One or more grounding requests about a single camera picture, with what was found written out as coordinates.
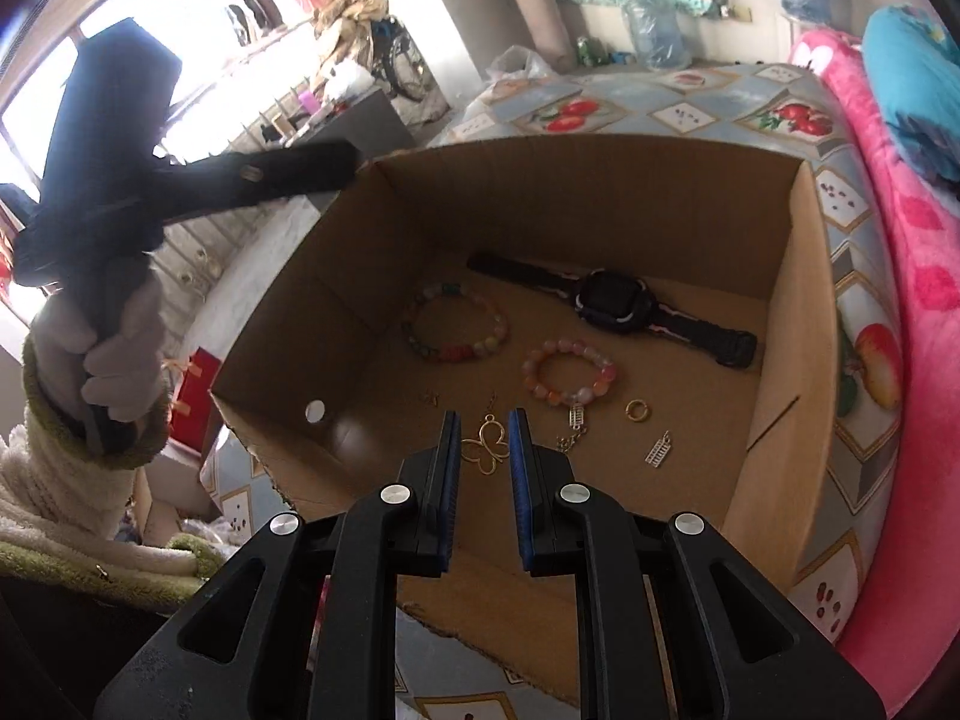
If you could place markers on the pink strap smartwatch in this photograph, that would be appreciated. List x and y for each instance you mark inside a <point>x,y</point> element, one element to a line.
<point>623,305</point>

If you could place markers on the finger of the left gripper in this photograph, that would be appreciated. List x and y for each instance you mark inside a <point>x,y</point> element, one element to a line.
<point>235,180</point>

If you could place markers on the red paper bag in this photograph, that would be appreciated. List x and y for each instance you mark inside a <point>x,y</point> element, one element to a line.
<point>192,411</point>

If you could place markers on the metal balcony railing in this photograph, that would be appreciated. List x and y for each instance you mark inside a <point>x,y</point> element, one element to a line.
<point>195,254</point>

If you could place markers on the small silver hair clip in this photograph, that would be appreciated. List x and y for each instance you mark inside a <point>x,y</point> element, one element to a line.
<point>659,450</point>

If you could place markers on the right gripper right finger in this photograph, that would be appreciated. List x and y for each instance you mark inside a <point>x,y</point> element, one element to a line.
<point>673,622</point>

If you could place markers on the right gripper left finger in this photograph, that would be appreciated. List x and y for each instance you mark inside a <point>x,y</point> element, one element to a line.
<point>300,622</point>

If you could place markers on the white fluffy towel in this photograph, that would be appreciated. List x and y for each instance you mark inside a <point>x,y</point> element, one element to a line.
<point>60,508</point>

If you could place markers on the clear plastic water bottle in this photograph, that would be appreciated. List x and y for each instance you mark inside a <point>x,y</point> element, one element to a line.
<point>655,34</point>

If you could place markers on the gold butterfly brooch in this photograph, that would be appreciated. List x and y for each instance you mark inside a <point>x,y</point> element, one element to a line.
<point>488,449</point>

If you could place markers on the fruit pattern tablecloth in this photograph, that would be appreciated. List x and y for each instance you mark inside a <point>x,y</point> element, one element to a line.
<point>456,635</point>

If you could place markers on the brown cardboard box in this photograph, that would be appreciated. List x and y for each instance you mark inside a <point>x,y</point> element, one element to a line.
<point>376,326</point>

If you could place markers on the cardboard tube roll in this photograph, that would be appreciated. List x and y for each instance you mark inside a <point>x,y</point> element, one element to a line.
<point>545,25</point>

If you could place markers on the blue patterned quilt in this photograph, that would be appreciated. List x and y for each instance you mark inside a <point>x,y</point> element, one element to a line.
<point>912,66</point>

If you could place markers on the left white gloved hand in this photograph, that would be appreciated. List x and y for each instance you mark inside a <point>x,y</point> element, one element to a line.
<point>121,373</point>

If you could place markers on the dark grey cabinet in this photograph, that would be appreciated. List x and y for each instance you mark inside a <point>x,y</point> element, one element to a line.
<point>369,123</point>

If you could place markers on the bicycle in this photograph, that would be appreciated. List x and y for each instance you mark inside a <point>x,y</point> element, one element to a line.
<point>398,62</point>

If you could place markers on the white plastic bag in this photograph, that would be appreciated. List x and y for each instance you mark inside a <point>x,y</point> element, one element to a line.
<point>519,63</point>

